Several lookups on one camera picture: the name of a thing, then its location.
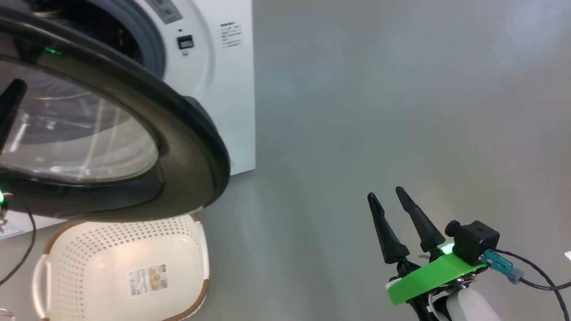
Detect black round glass washer door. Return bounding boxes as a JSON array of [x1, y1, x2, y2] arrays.
[[0, 7, 231, 222]]

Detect grey rubber door gasket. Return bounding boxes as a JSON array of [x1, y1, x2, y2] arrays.
[[85, 0, 166, 79]]

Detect cream perforated laundry basket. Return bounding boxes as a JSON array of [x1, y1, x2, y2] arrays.
[[32, 214, 210, 321]]

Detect basket product label sticker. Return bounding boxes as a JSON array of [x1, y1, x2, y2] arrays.
[[127, 264, 169, 297]]

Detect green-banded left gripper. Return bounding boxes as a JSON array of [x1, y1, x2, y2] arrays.
[[0, 79, 28, 235]]

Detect white Hisense washing machine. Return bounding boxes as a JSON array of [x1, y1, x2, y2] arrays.
[[0, 0, 257, 239]]

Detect printed text notice label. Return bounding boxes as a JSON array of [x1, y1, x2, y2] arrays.
[[219, 21, 243, 49]]

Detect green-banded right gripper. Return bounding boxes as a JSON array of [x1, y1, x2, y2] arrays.
[[367, 186, 487, 306]]

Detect teal camera cable connector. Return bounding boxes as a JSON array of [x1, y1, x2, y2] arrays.
[[482, 250, 523, 284]]

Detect grey warning sticker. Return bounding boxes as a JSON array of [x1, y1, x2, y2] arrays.
[[145, 0, 182, 24]]

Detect thin black camera cable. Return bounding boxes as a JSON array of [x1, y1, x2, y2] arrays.
[[495, 250, 571, 321]]

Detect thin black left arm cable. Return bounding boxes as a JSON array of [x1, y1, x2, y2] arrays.
[[0, 203, 37, 286]]

